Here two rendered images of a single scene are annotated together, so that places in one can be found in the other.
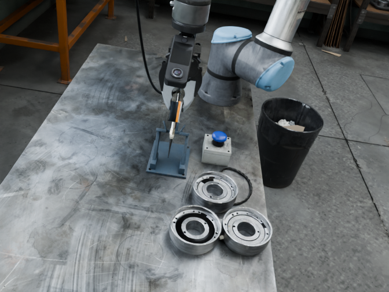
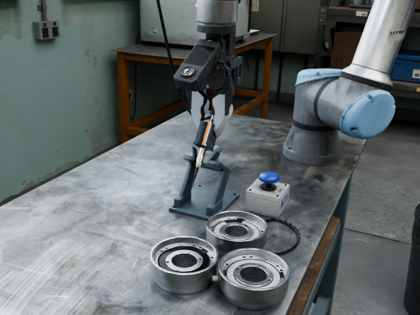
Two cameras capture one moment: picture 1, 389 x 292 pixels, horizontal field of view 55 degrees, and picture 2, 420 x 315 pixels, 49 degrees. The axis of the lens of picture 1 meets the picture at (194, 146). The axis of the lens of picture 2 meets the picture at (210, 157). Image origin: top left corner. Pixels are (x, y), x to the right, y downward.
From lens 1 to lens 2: 0.39 m
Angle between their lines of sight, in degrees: 28
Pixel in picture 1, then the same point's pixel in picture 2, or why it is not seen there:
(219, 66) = (302, 113)
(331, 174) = not seen: outside the picture
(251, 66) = (333, 104)
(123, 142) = (162, 182)
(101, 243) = (71, 261)
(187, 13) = (205, 10)
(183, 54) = (202, 56)
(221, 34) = (303, 72)
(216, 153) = (260, 197)
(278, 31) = (365, 58)
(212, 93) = (295, 148)
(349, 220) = not seen: outside the picture
